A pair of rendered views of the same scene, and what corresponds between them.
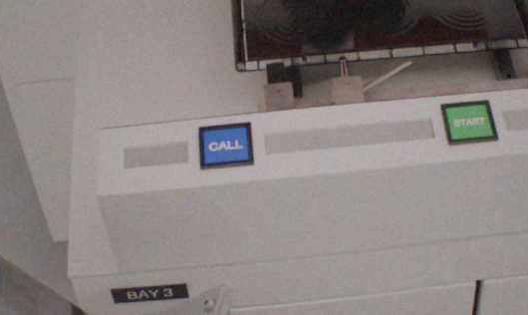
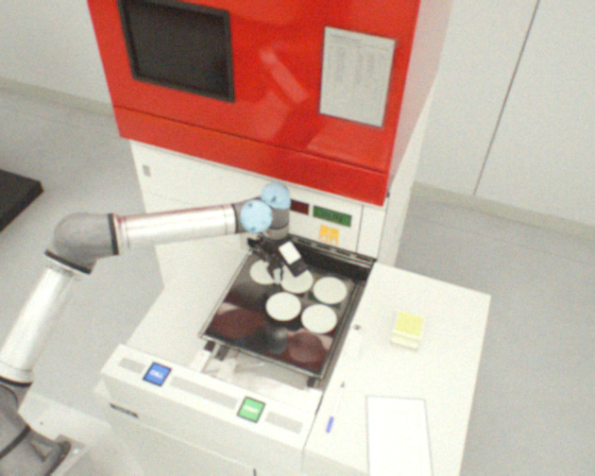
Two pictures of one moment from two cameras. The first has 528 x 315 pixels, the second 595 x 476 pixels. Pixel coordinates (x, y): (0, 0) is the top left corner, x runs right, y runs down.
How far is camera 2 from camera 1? 0.66 m
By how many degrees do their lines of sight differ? 13
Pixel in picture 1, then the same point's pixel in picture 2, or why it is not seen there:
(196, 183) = (136, 385)
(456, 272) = (243, 461)
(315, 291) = (186, 439)
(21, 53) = (170, 269)
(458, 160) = (235, 424)
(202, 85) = (195, 331)
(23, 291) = not seen: outside the picture
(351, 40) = (246, 343)
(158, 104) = (174, 331)
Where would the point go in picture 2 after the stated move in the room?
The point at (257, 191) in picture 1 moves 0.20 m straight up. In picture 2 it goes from (159, 398) to (144, 354)
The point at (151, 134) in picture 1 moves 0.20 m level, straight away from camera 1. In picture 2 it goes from (136, 355) to (165, 296)
